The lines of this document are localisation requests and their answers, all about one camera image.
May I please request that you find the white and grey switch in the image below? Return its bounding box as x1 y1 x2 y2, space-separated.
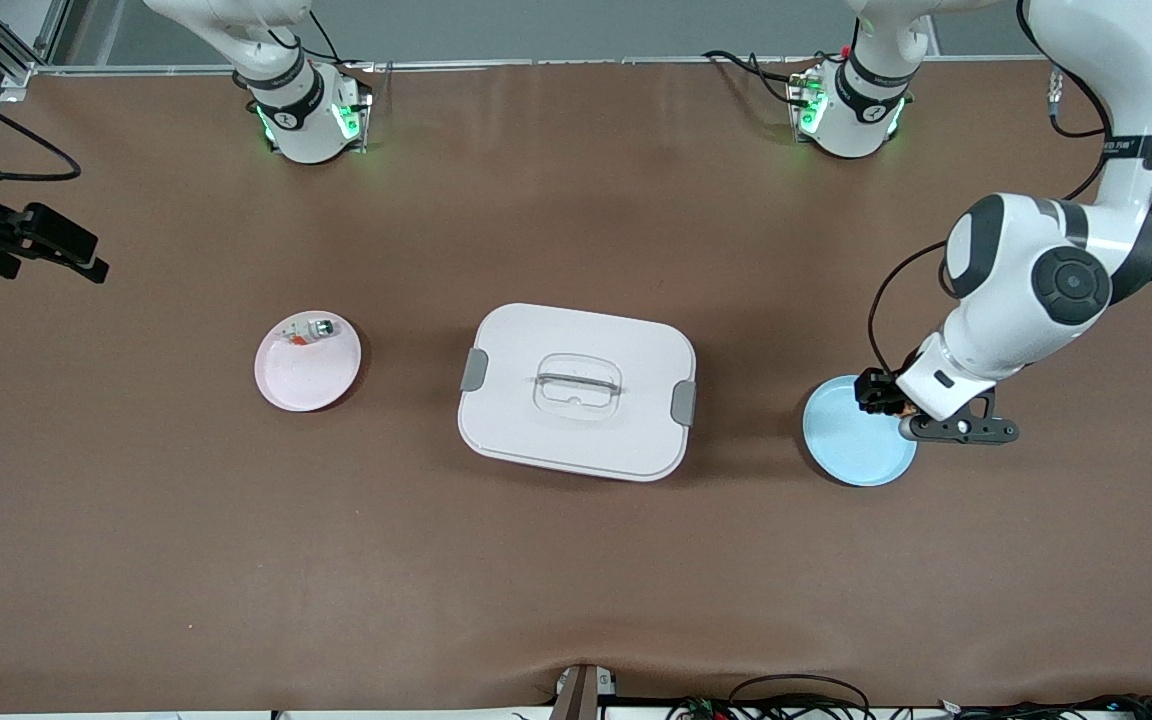
281 317 335 348

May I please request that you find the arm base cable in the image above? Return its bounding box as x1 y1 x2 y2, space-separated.
702 48 819 111
269 8 349 69

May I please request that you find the pink round plate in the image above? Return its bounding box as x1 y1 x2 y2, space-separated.
254 310 363 413

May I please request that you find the left arm base cable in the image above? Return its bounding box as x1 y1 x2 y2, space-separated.
702 48 819 111

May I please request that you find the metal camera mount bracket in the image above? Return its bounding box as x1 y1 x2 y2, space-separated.
550 664 619 720

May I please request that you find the aluminium frame profile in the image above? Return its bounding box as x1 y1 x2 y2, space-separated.
0 0 73 101

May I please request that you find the clear lid handle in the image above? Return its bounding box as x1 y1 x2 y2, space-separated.
533 353 624 419

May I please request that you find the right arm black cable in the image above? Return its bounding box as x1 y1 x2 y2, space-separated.
0 74 81 184

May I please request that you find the light blue round plate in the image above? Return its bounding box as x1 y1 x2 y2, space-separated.
802 374 919 488

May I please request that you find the white lidded storage box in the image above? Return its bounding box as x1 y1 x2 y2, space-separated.
457 303 698 483

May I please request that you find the tangled black cable bundle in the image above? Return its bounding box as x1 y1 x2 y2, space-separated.
666 673 1152 720

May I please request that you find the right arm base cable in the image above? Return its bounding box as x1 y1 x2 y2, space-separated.
269 8 349 69

